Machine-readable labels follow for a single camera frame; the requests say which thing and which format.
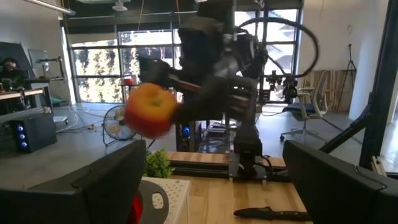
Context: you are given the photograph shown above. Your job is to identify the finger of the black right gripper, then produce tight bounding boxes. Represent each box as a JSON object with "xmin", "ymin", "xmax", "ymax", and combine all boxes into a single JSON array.
[
  {"xmin": 172, "ymin": 80, "xmax": 237, "ymax": 122},
  {"xmin": 138, "ymin": 57, "xmax": 187, "ymax": 88}
]

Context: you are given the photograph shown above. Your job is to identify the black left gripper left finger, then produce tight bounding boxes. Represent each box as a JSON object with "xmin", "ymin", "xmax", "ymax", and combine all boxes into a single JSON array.
[{"xmin": 0, "ymin": 139, "xmax": 147, "ymax": 224}]

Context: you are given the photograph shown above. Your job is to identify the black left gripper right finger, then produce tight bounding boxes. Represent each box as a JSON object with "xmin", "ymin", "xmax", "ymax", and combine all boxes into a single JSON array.
[{"xmin": 282, "ymin": 139, "xmax": 398, "ymax": 224}]

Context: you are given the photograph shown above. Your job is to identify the red and yellow apple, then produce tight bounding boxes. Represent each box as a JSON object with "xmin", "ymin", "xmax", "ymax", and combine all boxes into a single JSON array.
[{"xmin": 124, "ymin": 82, "xmax": 178, "ymax": 140}]

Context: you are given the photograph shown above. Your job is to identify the red collapsible colander bowl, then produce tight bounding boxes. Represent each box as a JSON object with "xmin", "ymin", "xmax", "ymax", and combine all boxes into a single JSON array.
[{"xmin": 126, "ymin": 179, "xmax": 170, "ymax": 224}]

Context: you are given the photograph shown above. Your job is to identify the monitor on desk arm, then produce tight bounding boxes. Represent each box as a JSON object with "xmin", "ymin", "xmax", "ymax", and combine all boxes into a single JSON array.
[{"xmin": 27, "ymin": 48, "xmax": 65, "ymax": 79}]

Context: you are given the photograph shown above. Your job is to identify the computer tower round blue light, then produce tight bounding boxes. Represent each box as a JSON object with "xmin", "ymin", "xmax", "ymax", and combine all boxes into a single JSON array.
[{"xmin": 175, "ymin": 120, "xmax": 203, "ymax": 153}]

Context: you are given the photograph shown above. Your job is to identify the round floor fan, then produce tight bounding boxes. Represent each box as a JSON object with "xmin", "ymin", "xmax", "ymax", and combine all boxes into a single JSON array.
[{"xmin": 101, "ymin": 104, "xmax": 138, "ymax": 147}]

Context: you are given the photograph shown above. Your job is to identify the black kitchen knife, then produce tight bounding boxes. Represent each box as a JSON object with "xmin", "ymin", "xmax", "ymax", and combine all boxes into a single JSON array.
[{"xmin": 233, "ymin": 206, "xmax": 312, "ymax": 223}]

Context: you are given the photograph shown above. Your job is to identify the small green potted plant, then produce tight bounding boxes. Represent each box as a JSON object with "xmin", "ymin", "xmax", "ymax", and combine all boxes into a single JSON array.
[{"xmin": 142, "ymin": 148, "xmax": 175, "ymax": 179}]

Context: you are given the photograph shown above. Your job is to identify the computer tower three blue lights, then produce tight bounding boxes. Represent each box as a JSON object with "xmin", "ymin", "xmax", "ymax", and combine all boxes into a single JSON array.
[{"xmin": 10, "ymin": 112, "xmax": 58, "ymax": 154}]

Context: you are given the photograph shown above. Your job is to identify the white office chair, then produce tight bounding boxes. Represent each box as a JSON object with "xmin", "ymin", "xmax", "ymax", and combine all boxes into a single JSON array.
[{"xmin": 279, "ymin": 70, "xmax": 331, "ymax": 144}]

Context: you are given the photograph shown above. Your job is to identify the white perforated shelf riser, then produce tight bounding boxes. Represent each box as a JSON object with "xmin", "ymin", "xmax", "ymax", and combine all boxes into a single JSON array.
[{"xmin": 140, "ymin": 175, "xmax": 192, "ymax": 224}]

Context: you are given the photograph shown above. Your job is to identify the leaning wooden boards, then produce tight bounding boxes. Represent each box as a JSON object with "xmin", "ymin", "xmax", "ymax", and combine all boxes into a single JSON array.
[{"xmin": 306, "ymin": 70, "xmax": 349, "ymax": 111}]

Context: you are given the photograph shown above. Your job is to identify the wooden desk grey legs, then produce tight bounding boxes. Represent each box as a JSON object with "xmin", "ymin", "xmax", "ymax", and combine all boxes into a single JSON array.
[{"xmin": 0, "ymin": 88, "xmax": 54, "ymax": 125}]

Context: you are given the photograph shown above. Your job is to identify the black tripod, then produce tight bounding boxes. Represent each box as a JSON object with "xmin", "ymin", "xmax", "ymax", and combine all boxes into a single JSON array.
[{"xmin": 336, "ymin": 43, "xmax": 358, "ymax": 110}]

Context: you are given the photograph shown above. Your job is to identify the black partition panel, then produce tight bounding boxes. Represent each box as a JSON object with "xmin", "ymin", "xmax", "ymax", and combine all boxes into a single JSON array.
[{"xmin": 0, "ymin": 41, "xmax": 32, "ymax": 71}]

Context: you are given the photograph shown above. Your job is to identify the person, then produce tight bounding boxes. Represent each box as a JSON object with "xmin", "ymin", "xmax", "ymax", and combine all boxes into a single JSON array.
[{"xmin": 0, "ymin": 57, "xmax": 28, "ymax": 91}]

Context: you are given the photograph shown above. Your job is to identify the black aluminium table frame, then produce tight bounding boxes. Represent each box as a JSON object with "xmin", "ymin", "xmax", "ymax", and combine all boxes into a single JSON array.
[{"xmin": 167, "ymin": 158, "xmax": 295, "ymax": 183}]

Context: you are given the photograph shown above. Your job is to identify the black rig upright post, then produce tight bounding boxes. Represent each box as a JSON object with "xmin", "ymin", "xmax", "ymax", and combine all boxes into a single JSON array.
[{"xmin": 320, "ymin": 0, "xmax": 398, "ymax": 175}]

